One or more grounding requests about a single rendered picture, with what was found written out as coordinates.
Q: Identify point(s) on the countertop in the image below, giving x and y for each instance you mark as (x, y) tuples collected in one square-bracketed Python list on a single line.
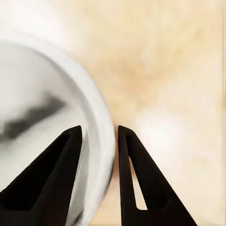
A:
[(161, 66)]

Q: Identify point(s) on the coffee cup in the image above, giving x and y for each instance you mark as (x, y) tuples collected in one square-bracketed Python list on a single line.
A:
[(44, 91)]

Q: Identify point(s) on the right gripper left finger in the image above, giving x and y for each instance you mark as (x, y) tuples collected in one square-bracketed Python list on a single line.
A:
[(41, 194)]

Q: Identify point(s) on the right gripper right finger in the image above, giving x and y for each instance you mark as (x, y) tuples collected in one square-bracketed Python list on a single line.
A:
[(164, 208)]

